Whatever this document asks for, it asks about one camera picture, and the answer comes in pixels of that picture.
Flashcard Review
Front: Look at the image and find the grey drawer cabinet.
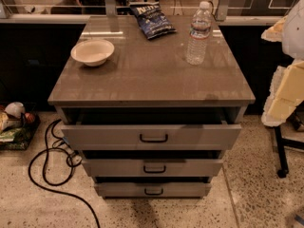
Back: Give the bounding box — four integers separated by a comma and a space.
48, 16, 255, 184

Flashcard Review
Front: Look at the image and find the black floor cable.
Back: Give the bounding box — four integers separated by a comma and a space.
28, 119, 102, 228

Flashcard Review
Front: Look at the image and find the clear plastic water bottle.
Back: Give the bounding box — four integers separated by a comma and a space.
186, 1, 212, 65

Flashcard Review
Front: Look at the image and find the white paper bowl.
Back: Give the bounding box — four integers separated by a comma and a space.
70, 39, 115, 67

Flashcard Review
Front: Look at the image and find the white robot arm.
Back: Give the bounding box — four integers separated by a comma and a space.
261, 0, 304, 127

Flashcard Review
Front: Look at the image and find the basket of toy food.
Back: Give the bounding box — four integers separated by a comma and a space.
0, 102, 40, 150

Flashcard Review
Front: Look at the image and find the top grey drawer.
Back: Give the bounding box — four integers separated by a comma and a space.
62, 123, 241, 150

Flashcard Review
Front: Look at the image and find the black stand leg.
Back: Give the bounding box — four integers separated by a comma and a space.
275, 126, 304, 179

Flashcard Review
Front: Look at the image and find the blue chip bag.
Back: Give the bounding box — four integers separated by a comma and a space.
130, 4, 176, 40

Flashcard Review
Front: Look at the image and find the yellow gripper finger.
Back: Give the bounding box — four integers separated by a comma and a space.
261, 60, 304, 127
261, 16, 287, 42

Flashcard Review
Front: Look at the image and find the grey drawer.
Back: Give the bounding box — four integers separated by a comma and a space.
94, 182, 211, 198
83, 159, 222, 177
62, 123, 241, 150

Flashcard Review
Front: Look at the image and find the middle grey drawer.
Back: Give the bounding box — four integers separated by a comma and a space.
83, 159, 222, 177

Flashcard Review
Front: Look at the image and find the bottom grey drawer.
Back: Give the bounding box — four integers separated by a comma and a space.
94, 182, 211, 198

